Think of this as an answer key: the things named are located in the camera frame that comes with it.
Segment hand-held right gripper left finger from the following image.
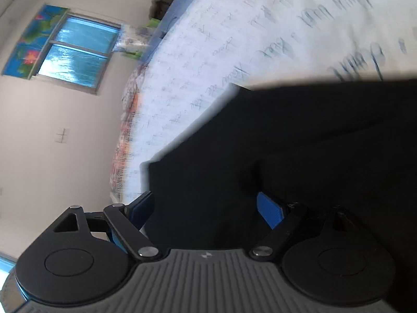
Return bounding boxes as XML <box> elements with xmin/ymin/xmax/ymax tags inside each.
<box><xmin>53</xmin><ymin>191</ymin><xmax>160</xmax><ymax>263</ymax></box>

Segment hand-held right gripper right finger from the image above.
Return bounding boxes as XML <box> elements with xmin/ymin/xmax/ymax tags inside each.
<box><xmin>249</xmin><ymin>192</ymin><xmax>360</xmax><ymax>263</ymax></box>

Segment black pants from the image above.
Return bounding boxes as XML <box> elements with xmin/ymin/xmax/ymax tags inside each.
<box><xmin>140</xmin><ymin>77</ymin><xmax>417</xmax><ymax>300</ymax></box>

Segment patterned quilt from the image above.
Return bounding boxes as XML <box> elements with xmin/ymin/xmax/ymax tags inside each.
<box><xmin>109</xmin><ymin>62</ymin><xmax>152</xmax><ymax>203</ymax></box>

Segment floral pillow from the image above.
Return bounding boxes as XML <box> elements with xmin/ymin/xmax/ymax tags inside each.
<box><xmin>114</xmin><ymin>23</ymin><xmax>155</xmax><ymax>60</ymax></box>

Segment window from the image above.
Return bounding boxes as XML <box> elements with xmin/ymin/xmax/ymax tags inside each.
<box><xmin>35</xmin><ymin>12</ymin><xmax>122</xmax><ymax>96</ymax></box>

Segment white script print bed sheet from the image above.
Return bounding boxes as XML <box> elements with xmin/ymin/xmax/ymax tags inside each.
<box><xmin>123</xmin><ymin>0</ymin><xmax>417</xmax><ymax>203</ymax></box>

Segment blue floral curtain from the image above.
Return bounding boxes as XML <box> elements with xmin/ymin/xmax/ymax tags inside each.
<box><xmin>2</xmin><ymin>3</ymin><xmax>71</xmax><ymax>79</ymax></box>

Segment dark bag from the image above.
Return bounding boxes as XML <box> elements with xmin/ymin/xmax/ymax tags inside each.
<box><xmin>148</xmin><ymin>0</ymin><xmax>173</xmax><ymax>20</ymax></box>

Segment blue dotted blanket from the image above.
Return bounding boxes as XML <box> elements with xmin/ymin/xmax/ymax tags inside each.
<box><xmin>148</xmin><ymin>0</ymin><xmax>225</xmax><ymax>49</ymax></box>

